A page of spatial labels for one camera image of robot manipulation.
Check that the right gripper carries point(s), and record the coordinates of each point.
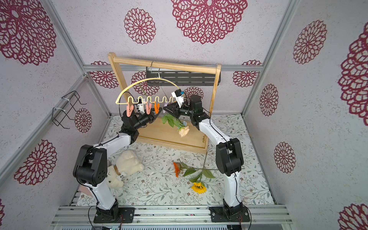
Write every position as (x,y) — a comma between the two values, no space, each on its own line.
(177,109)

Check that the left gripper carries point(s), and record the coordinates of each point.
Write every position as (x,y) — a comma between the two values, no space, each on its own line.
(151,116)

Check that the yellow wavy clothes hanger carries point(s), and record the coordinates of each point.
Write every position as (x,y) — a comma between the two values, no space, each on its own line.
(141,86)

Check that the peach artificial rose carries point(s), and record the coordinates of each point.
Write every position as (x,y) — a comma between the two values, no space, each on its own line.
(172,121)

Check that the orange artificial flower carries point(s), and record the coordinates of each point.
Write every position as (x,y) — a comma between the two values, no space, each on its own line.
(176,169)

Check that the yellow artificial sunflower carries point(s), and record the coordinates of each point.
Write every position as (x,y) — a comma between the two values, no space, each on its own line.
(198,185)

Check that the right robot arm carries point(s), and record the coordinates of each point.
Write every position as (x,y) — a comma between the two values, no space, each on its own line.
(229,158)

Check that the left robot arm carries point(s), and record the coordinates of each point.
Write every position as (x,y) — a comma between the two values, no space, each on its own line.
(91,166)

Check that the wooden clothes rack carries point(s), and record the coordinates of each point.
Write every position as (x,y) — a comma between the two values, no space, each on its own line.
(157,132)

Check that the pink clothespin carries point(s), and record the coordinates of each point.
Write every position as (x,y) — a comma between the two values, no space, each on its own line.
(148,108)
(129,109)

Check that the pink clothespin far left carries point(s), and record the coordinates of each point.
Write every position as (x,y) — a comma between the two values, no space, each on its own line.
(129,109)

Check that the white plush teddy bear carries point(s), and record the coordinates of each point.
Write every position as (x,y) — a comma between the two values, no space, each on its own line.
(126,164)

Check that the pink box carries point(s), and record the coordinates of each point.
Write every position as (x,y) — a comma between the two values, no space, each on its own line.
(85,190)

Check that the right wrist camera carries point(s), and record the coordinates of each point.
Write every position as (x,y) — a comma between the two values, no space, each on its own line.
(178,95)

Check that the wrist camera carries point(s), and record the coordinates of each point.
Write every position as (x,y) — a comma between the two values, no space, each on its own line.
(141,108)
(178,95)

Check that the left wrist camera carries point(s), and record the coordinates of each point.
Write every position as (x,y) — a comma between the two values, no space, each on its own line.
(141,108)

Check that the black wall shelf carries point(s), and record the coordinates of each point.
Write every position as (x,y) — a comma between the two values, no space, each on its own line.
(180,78)

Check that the black wire wall rack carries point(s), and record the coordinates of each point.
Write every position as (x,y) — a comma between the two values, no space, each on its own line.
(69,101)

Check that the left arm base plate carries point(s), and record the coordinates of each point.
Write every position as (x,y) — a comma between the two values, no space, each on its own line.
(120,215)

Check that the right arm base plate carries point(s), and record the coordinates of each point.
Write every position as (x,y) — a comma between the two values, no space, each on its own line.
(223,214)

